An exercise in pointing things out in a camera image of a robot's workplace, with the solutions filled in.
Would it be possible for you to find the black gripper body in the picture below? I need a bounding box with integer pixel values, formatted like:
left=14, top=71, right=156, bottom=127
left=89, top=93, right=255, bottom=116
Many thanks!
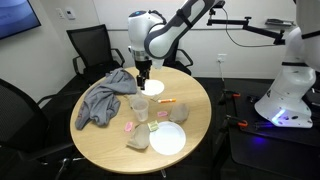
left=134, top=60, right=153, bottom=81

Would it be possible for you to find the thin black camera cable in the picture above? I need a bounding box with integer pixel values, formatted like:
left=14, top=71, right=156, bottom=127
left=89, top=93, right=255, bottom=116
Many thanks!
left=222, top=7, right=279, bottom=48

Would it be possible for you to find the wall mounted tv screen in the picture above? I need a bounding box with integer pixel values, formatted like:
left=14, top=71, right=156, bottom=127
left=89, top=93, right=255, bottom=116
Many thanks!
left=0, top=0, right=42, bottom=40

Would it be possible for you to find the brown paper napkin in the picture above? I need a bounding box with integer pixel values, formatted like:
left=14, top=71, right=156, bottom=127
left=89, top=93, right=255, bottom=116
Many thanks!
left=168, top=102, right=190, bottom=125
left=125, top=123, right=151, bottom=150
left=128, top=93, right=147, bottom=109

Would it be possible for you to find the black mounted camera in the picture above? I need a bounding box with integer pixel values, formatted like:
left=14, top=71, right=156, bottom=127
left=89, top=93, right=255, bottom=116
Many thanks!
left=208, top=0, right=226, bottom=16

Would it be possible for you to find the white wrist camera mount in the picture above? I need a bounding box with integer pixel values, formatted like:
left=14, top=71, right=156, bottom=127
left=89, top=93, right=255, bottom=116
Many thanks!
left=151, top=58, right=165, bottom=71

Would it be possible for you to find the black articulated camera mount arm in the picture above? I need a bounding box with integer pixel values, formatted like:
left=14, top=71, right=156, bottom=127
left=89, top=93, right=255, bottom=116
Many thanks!
left=206, top=15, right=287, bottom=46

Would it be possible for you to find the green sweetener packet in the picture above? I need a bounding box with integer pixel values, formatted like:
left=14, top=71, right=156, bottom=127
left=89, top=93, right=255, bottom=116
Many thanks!
left=147, top=120, right=160, bottom=132

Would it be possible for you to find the clear plastic cup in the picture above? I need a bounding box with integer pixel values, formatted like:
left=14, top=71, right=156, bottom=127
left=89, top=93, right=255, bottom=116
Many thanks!
left=132, top=96, right=150, bottom=123

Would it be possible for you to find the white round plate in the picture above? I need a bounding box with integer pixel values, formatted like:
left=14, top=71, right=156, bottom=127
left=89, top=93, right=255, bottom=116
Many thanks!
left=140, top=79, right=166, bottom=97
left=148, top=120, right=187, bottom=156

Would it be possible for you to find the white wall thermostat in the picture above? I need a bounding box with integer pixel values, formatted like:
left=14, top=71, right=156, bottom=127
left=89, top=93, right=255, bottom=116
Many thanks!
left=64, top=6, right=77, bottom=21

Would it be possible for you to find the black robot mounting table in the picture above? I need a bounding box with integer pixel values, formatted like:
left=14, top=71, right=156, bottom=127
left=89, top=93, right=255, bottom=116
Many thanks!
left=226, top=78, right=320, bottom=180

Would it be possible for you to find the white power outlet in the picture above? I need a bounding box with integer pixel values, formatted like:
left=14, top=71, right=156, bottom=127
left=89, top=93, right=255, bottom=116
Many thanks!
left=216, top=53, right=228, bottom=64

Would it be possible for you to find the grey wall tray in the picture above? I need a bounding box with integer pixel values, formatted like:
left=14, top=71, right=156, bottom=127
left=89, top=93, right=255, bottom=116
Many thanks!
left=264, top=18, right=297, bottom=28

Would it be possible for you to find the black mesh office chair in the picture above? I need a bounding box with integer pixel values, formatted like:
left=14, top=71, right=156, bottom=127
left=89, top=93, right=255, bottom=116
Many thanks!
left=163, top=39, right=194, bottom=76
left=65, top=23, right=126, bottom=84
left=0, top=78, right=86, bottom=180

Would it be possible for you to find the white light switch plate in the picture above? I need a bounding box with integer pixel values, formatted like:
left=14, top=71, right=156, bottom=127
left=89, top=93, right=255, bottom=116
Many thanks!
left=55, top=7, right=65, bottom=20

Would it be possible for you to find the grey sweatshirt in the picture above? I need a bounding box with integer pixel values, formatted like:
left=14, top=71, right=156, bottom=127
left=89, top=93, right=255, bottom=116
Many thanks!
left=74, top=67, right=138, bottom=131

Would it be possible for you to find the black clamp orange handle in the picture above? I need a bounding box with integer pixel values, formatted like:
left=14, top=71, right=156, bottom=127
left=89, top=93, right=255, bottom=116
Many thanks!
left=219, top=114, right=249, bottom=134
left=218, top=88, right=242, bottom=106

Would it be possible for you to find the white power cord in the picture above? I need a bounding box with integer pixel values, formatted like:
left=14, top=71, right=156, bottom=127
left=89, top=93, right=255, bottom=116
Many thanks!
left=218, top=60, right=226, bottom=83

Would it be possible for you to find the orange marker white end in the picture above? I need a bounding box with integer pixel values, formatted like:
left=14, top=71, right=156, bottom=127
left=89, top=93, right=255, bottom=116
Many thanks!
left=157, top=97, right=177, bottom=104

